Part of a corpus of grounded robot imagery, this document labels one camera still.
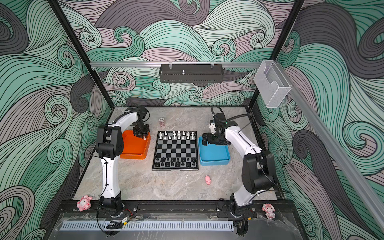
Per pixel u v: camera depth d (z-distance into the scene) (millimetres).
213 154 944
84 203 727
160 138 994
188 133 1005
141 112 810
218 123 641
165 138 994
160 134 1006
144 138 981
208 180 814
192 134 1006
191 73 944
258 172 445
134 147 898
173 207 745
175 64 926
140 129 875
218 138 726
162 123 1057
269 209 712
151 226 697
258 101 1136
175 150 931
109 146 590
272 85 794
